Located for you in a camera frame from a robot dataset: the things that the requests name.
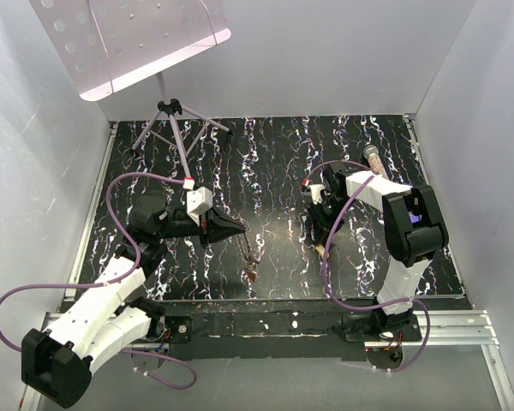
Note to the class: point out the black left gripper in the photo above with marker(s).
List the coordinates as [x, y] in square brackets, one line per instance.
[214, 227]

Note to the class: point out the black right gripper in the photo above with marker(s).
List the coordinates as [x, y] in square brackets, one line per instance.
[319, 223]

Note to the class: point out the yellow key tag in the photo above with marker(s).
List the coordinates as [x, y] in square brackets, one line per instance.
[320, 249]

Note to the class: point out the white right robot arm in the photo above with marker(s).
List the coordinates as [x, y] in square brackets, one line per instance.
[414, 231]

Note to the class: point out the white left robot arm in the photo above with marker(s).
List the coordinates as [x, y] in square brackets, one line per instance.
[59, 361]

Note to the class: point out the purple toy microphone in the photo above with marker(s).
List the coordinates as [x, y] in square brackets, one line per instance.
[371, 154]

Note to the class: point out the white perforated music stand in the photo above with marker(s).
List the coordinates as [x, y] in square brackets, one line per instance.
[107, 46]

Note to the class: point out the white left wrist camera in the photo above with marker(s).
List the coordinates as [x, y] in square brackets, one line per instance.
[198, 200]

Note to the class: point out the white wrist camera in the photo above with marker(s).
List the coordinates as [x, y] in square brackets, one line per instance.
[198, 200]
[312, 193]

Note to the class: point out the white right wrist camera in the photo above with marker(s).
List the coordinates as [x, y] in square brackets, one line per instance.
[312, 193]

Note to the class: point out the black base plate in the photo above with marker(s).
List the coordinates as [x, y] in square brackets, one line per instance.
[261, 329]

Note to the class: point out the aluminium rail frame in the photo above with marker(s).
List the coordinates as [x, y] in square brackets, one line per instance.
[60, 360]

